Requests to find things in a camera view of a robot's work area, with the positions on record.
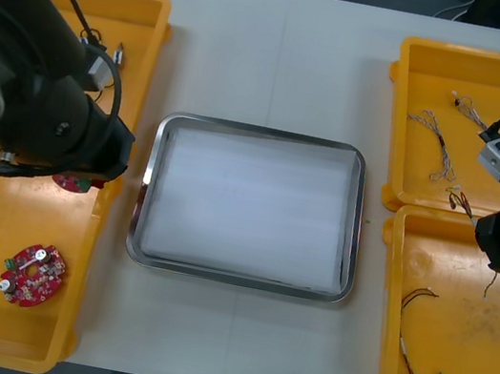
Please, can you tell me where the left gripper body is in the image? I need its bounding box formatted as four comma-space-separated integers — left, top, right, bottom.
72, 94, 142, 188

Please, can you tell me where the round red circuit board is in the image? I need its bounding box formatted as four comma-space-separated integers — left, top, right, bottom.
50, 170, 105, 198
0, 237, 73, 314

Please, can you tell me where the blue-white twisted wire harness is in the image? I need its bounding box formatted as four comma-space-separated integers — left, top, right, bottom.
445, 89, 497, 135
395, 106, 468, 186

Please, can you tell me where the steel tray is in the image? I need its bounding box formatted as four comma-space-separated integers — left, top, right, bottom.
120, 105, 381, 308

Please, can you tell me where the small solenoid blue label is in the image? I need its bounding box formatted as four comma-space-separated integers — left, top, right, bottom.
76, 25, 110, 51
111, 40, 128, 72

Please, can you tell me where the red-black wire harness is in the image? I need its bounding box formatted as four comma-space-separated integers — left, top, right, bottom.
388, 282, 477, 374

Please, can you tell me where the white cable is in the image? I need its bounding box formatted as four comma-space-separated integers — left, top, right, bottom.
432, 0, 475, 23

